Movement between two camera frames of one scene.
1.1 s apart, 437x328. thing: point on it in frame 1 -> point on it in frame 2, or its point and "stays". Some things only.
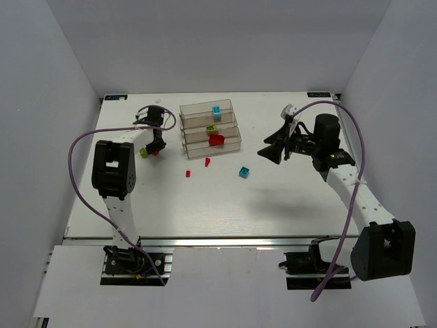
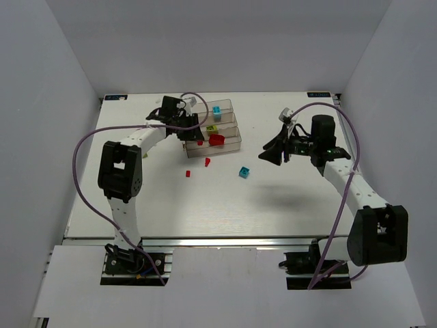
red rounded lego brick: [216, 139] stays
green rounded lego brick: [212, 130] stays
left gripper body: [158, 143] -> [186, 130]
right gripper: [287, 144] stays
